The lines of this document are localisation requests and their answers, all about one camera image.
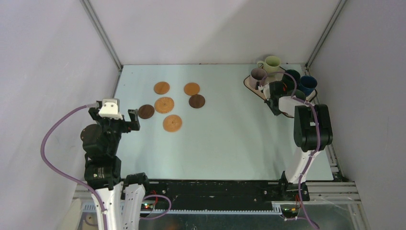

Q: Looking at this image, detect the wooden serving tray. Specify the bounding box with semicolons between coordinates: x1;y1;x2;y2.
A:
244;68;317;118

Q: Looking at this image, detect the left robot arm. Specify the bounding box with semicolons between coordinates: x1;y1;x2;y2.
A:
80;108;151;230

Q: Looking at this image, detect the scalloped light wood coaster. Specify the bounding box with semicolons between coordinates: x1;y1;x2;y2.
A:
154;97;175;114

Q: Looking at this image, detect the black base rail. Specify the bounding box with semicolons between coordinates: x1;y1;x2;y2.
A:
146;180;310;212

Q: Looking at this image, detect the dark green mug front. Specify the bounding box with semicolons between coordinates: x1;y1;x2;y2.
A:
287;90;306;101

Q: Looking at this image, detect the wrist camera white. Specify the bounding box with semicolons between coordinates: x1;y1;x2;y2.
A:
98;98;124;120
258;83;271;101

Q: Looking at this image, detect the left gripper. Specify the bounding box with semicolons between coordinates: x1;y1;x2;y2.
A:
90;107;139;153

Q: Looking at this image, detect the dark green mug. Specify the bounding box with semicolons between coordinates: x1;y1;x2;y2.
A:
282;69;301;91
287;90;306;101

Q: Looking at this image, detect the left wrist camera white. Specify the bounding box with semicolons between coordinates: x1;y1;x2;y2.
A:
98;98;124;120

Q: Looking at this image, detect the light green mug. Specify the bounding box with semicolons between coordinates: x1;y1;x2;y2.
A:
257;56;281;73

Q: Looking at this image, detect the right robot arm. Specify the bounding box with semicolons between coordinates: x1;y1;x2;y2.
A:
258;81;333;200

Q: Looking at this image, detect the mauve mug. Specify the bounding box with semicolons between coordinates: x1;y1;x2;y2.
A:
248;68;268;90

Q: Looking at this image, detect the patterned light wood coaster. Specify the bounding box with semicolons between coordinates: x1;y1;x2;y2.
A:
163;115;182;132

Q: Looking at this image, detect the aluminium frame rail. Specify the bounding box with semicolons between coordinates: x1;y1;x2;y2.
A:
93;179;361;214

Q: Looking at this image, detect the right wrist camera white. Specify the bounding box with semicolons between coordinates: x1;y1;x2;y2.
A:
258;83;271;101

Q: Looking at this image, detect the dark wood coaster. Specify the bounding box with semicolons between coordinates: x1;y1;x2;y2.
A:
189;94;205;109
138;104;155;119

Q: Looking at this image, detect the blue mug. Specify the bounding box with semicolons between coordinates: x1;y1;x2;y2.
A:
299;76;318;96

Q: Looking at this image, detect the dark green mug back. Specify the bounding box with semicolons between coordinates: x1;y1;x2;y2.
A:
282;69;301;91

